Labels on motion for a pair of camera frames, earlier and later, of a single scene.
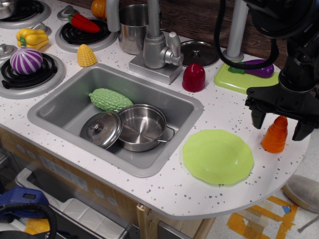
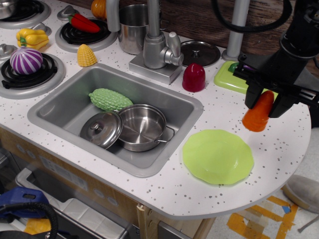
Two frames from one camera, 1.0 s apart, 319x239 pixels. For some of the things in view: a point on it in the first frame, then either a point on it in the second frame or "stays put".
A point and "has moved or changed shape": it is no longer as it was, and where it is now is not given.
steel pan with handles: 143,125 stays put
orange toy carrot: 274,139 has moved or changed shape
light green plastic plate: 217,157 stays put
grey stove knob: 42,26 stays put
